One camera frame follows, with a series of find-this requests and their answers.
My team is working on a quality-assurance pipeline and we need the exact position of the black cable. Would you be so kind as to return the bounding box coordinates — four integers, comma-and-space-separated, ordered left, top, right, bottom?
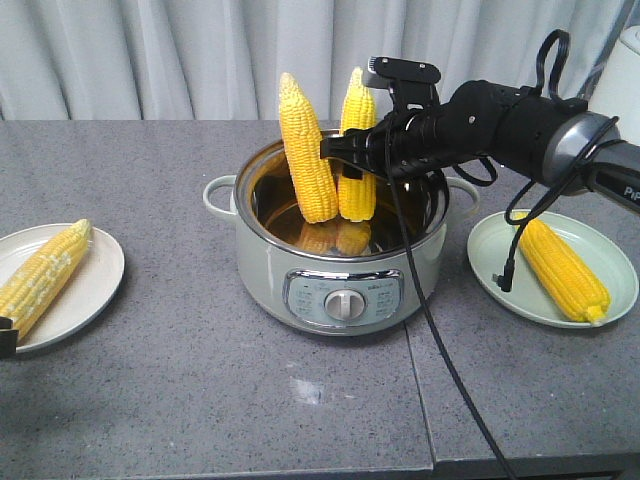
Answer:
382, 29, 621, 480

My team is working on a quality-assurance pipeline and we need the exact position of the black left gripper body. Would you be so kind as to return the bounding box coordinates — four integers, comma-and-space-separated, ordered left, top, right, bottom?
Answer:
0, 316, 19, 359

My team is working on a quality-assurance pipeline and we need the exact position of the mint green plate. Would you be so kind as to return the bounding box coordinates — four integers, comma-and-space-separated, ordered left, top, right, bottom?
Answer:
467, 212, 639, 329

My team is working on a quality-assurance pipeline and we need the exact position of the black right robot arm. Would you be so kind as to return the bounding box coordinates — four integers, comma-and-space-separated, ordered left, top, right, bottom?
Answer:
320, 81, 639, 211

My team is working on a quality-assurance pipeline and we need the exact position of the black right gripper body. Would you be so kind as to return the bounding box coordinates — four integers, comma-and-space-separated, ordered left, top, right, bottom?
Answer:
320, 112, 450, 180

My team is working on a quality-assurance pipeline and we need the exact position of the white rice cooker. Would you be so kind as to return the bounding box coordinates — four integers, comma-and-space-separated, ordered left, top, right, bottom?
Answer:
589, 25, 639, 120

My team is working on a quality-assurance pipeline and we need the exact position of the cream white plate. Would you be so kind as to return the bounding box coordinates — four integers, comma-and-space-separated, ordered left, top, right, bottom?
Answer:
1, 223, 125, 355

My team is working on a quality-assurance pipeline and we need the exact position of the orange-yellow corn cob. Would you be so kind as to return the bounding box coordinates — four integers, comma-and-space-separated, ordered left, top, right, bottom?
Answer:
279, 72, 338, 224

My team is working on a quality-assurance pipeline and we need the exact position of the pale speckled corn cob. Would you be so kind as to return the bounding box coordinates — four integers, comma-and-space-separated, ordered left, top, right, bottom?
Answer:
1, 219, 92, 340

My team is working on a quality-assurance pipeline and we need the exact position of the grey pleated curtain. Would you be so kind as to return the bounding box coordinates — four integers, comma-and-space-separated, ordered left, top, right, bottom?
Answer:
1, 1, 639, 120

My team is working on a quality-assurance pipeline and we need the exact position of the bright yellow corn cob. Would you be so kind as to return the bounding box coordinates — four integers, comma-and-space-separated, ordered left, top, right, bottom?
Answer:
338, 67, 377, 222
516, 219, 611, 324

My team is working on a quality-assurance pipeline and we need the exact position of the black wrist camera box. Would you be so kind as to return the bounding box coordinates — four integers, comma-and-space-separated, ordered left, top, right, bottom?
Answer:
362, 56, 441, 90

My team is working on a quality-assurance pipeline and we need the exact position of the pale green electric cooking pot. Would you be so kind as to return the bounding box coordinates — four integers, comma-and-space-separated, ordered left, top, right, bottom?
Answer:
202, 141, 480, 336

